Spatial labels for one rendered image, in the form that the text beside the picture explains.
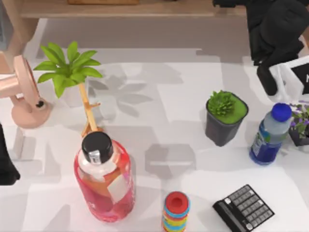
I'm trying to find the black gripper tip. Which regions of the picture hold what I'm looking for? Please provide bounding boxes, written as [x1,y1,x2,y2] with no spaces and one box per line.
[0,123,21,187]

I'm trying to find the purple flowers in black pot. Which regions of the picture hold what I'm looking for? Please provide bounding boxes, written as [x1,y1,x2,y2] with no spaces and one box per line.
[288,100,309,148]

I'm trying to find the green plant with wooden stem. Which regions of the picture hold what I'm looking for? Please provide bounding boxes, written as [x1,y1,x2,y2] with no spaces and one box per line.
[33,41,105,139]

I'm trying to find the stack of coloured rings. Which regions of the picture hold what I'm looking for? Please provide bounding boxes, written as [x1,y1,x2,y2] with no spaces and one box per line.
[161,191,191,232]

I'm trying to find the grey cabinet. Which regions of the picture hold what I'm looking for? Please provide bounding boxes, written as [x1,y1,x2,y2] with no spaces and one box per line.
[0,0,13,49]

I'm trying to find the green plant in black pot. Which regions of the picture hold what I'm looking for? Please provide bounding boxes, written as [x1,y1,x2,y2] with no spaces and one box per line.
[205,90,250,147]

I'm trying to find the red bottle with black cap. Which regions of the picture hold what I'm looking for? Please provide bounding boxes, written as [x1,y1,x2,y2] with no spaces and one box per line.
[73,131,136,223]

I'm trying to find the blue bottle with blue cap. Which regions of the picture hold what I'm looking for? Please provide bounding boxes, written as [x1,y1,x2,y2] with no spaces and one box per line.
[249,102,293,166]

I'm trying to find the black calculator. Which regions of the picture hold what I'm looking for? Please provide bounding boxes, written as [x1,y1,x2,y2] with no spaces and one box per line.
[212,184,276,232]

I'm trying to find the pink desk lamp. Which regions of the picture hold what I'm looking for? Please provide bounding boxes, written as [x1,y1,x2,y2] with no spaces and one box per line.
[0,55,53,129]

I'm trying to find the pale wooden shelf unit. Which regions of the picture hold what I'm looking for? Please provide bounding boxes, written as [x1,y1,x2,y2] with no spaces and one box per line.
[0,0,247,74]

